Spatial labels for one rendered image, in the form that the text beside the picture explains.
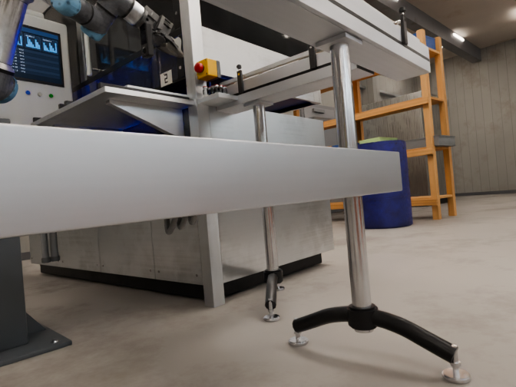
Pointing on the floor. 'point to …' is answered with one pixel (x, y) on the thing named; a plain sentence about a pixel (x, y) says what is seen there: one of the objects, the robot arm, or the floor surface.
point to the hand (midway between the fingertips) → (180, 56)
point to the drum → (384, 219)
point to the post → (194, 44)
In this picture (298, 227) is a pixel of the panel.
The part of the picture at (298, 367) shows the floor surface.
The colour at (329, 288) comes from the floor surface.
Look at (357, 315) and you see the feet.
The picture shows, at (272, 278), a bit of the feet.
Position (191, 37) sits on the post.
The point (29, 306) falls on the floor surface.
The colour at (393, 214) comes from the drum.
